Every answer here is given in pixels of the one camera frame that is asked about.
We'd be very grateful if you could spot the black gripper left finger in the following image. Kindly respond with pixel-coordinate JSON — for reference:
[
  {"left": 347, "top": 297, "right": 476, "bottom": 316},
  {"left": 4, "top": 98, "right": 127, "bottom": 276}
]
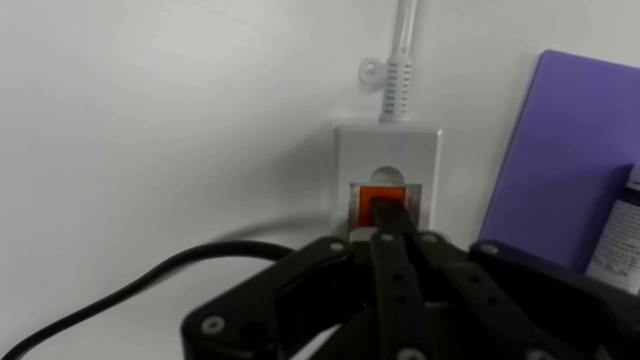
[{"left": 180, "top": 196, "right": 430, "bottom": 360}]

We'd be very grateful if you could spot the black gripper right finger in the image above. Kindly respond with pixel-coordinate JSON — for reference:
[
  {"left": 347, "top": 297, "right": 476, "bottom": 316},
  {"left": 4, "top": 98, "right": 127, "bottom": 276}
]
[{"left": 391, "top": 196, "right": 640, "bottom": 360}]

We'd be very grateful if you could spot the white cylinder with dark cap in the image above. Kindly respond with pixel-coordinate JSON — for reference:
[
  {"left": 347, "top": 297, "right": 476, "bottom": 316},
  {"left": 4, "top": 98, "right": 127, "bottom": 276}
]
[{"left": 583, "top": 163, "right": 640, "bottom": 297}]

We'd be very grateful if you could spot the purple paper mat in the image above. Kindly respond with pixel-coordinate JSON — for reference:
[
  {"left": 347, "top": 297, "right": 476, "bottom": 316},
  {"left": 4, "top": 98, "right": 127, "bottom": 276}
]
[{"left": 476, "top": 49, "right": 640, "bottom": 275}]

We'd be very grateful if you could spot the white power strip orange switch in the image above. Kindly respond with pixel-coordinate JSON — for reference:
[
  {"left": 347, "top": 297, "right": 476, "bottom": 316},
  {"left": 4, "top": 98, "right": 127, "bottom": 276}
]
[{"left": 330, "top": 121, "right": 446, "bottom": 244}]

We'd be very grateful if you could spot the black power cable with plug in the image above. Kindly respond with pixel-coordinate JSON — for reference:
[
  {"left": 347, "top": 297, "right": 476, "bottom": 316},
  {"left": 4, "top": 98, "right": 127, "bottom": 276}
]
[{"left": 0, "top": 240, "right": 299, "bottom": 360}]

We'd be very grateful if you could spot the white power strip cable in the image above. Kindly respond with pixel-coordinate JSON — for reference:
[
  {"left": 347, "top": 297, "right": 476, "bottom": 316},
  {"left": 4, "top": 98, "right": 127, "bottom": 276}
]
[{"left": 358, "top": 0, "right": 421, "bottom": 127}]

